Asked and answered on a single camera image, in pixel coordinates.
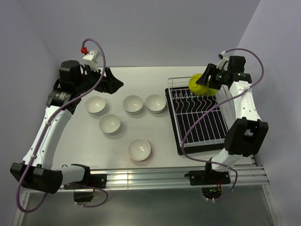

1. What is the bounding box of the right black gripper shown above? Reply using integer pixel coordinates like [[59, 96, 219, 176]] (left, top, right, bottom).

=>
[[196, 63, 230, 90]]

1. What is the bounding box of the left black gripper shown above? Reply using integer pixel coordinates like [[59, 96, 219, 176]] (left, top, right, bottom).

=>
[[75, 63, 123, 94]]

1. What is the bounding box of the green bowl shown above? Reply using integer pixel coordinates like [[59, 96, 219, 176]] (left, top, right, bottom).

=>
[[188, 73, 209, 95], [207, 88, 219, 97]]

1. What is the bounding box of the orange bowl white inside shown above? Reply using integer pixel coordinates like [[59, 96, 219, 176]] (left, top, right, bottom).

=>
[[127, 139, 151, 161]]

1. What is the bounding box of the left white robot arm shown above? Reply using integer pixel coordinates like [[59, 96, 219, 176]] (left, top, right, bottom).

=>
[[10, 60, 124, 194]]

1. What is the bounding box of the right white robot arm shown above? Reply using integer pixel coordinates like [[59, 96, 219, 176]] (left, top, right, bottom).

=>
[[192, 53, 269, 184]]

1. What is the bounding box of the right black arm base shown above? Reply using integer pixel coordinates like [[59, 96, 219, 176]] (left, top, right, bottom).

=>
[[184, 170, 231, 199]]

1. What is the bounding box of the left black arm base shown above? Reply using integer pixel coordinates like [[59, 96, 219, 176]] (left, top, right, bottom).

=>
[[63, 173, 109, 207]]

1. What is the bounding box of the white bowl near rack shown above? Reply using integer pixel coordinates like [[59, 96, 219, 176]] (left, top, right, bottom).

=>
[[145, 94, 166, 113]]

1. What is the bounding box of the white bowl far left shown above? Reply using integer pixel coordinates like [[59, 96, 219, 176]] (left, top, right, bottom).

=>
[[85, 96, 106, 115]]

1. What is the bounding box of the white bowl middle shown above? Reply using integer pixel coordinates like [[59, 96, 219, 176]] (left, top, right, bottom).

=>
[[122, 95, 143, 114]]

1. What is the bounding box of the white bowl front left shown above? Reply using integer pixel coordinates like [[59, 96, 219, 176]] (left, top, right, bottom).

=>
[[99, 114, 121, 135]]

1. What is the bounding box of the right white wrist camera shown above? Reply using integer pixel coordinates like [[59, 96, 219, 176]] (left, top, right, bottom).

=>
[[216, 51, 229, 70]]

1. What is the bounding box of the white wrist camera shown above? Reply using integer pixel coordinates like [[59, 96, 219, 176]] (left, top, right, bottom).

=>
[[80, 47, 100, 72], [216, 51, 229, 70]]

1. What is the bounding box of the white wire dish rack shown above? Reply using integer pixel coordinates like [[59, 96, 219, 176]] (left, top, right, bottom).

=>
[[166, 77, 236, 148]]

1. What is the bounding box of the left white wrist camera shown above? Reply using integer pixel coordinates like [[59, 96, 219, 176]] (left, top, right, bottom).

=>
[[80, 47, 100, 72]]

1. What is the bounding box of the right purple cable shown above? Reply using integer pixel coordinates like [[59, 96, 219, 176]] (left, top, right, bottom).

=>
[[180, 48, 264, 202]]

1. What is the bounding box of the aluminium frame rail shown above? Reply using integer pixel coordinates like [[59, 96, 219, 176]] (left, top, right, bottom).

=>
[[91, 165, 269, 191]]

